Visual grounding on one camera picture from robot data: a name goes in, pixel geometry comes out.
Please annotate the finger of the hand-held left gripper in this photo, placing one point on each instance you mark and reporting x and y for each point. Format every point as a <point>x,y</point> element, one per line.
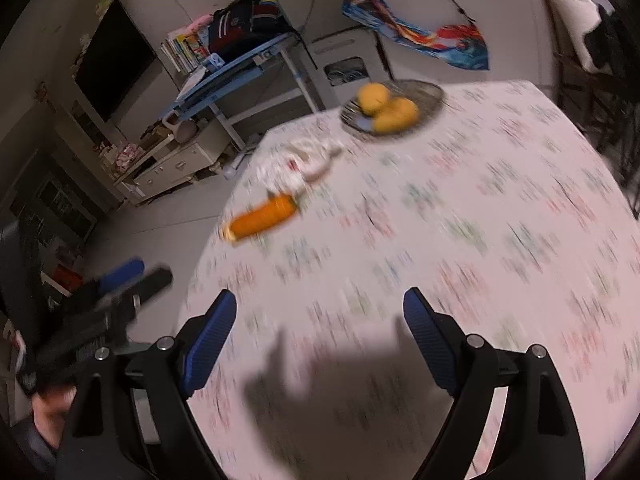
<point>120,271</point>
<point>147,284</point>

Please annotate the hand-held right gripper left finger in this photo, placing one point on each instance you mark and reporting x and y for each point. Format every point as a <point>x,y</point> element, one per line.
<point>210,345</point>

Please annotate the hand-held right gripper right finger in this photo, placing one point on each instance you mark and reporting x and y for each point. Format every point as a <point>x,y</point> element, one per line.
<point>430,345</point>

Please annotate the person's left forearm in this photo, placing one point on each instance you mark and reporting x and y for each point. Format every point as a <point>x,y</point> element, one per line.
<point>25,452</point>

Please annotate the person's left hand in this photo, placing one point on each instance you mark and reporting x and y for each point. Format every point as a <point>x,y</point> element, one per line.
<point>52,410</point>

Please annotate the small red box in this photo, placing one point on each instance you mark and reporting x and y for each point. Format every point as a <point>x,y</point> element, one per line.
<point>65,277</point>

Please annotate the floral tablecloth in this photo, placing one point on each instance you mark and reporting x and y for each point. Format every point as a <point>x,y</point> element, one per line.
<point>450,260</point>

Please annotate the dark display cabinet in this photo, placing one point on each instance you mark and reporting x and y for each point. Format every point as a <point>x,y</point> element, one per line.
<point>50,195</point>

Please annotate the pink floral box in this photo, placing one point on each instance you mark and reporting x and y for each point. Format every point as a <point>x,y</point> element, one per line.
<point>125,155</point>

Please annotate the cream television cabinet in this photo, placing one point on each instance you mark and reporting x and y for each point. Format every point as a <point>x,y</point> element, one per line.
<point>170,160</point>

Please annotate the large orange peel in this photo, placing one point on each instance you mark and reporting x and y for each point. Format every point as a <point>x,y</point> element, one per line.
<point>262,217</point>

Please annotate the beige jug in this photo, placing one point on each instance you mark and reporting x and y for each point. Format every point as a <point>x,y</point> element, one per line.
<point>182,130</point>

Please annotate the white plastic bag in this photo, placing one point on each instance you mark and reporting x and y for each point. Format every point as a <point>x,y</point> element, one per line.
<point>300,160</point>

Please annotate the white papers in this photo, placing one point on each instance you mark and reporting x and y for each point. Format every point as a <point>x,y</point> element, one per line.
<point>192,82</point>

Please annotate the row of books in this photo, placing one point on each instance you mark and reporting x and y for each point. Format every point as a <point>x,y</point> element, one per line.
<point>182,52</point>

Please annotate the small blue box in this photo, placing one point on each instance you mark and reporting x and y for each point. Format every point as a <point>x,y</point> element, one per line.
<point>216,62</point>

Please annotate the yellow mango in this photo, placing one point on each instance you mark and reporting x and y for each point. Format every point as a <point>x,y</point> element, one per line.
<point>374,97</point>
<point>397,114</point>

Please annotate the blue study desk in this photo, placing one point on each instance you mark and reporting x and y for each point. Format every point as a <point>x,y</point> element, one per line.
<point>240,67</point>

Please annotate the grey fruit plate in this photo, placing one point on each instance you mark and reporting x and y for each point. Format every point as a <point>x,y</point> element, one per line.
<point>425,95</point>

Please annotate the pink plush toy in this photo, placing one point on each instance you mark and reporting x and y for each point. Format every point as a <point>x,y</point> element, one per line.
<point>197,24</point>

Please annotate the dark striped backpack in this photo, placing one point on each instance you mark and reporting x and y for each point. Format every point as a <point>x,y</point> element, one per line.
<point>247,20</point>

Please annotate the black folding chairs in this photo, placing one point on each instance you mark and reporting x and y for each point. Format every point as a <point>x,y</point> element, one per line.
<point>620,135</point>

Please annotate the white floor appliance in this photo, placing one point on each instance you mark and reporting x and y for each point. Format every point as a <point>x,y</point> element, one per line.
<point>342,67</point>

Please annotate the wooden chair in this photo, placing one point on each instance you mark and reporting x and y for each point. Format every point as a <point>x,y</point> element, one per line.
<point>570,85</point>

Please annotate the colourful hanging bag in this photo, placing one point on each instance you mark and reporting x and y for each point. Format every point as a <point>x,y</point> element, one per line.
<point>415,35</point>

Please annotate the black garment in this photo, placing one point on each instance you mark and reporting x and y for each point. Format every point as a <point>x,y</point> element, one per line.
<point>607,35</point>

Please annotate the white pillow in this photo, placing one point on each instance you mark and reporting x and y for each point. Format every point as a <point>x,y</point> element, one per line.
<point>570,5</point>

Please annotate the black wall television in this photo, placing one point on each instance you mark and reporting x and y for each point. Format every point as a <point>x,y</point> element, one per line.
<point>115,60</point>

